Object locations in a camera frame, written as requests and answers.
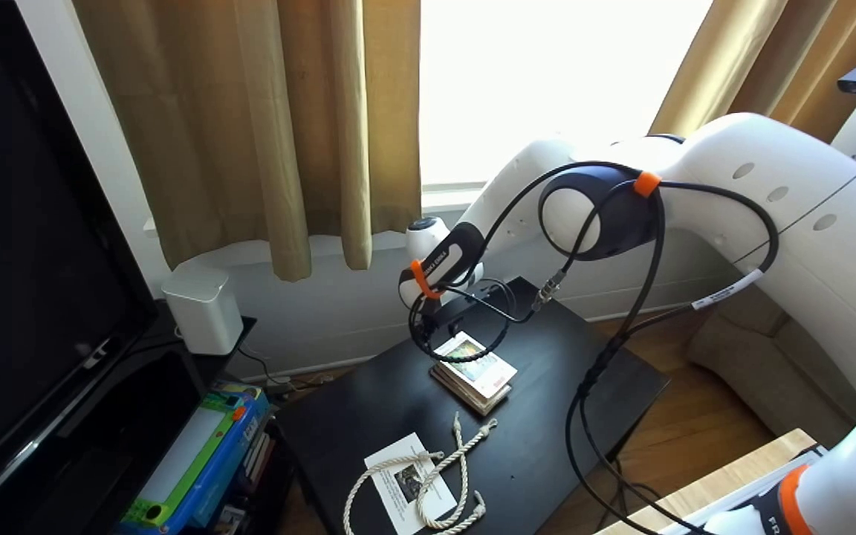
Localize black flat screen television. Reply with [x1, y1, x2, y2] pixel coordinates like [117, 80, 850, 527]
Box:
[0, 0, 177, 509]

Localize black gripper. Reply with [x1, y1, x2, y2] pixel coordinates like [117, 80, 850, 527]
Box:
[456, 274, 542, 344]

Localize white box-shaped device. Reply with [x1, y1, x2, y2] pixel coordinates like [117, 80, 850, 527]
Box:
[157, 264, 248, 360]

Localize green flat box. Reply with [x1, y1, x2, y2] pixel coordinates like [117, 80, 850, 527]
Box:
[120, 399, 244, 528]

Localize small beige book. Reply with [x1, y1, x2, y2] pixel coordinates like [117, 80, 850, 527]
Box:
[429, 360, 516, 418]

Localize wooden plank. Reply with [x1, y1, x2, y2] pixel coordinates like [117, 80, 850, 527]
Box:
[596, 424, 825, 535]

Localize white card with dark picture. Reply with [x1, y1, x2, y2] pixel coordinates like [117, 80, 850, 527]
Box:
[362, 432, 461, 535]

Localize beige sofa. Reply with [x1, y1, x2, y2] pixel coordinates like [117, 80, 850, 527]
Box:
[686, 279, 856, 448]

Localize black television stand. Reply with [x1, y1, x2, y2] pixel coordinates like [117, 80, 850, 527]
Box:
[0, 300, 290, 535]

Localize black cable with white label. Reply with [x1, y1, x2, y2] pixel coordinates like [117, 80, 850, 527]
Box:
[585, 175, 782, 399]

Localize narrow golden curtain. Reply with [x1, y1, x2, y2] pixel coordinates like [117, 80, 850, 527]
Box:
[649, 0, 856, 143]

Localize stacked media cases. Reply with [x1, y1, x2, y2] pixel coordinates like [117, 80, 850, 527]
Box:
[212, 418, 284, 535]

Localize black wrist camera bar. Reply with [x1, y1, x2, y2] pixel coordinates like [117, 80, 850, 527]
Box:
[400, 219, 487, 305]

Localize thick black cable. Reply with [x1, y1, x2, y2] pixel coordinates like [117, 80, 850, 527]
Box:
[406, 157, 709, 535]

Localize white rope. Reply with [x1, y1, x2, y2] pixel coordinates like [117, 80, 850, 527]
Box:
[340, 409, 502, 535]

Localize wide golden curtain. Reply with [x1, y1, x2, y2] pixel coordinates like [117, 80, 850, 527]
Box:
[68, 0, 426, 282]

